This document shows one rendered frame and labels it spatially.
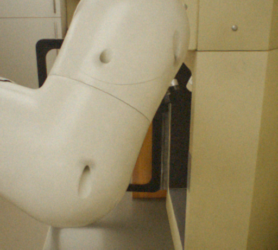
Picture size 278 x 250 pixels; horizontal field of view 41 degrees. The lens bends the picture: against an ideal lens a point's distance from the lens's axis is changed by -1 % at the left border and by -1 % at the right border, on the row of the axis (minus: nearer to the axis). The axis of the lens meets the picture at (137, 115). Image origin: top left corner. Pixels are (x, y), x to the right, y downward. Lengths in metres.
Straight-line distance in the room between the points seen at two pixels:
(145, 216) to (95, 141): 0.74
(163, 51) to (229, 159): 0.37
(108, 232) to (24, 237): 1.70
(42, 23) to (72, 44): 5.26
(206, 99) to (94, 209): 0.35
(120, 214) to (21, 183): 0.74
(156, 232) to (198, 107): 0.43
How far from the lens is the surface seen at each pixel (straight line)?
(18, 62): 5.73
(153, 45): 0.31
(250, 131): 0.64
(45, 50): 0.94
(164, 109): 0.65
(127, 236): 0.95
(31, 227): 2.70
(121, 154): 0.30
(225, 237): 0.73
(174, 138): 0.93
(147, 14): 0.31
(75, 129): 0.29
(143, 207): 1.05
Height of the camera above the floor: 1.50
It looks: 18 degrees down
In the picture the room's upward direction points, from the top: straight up
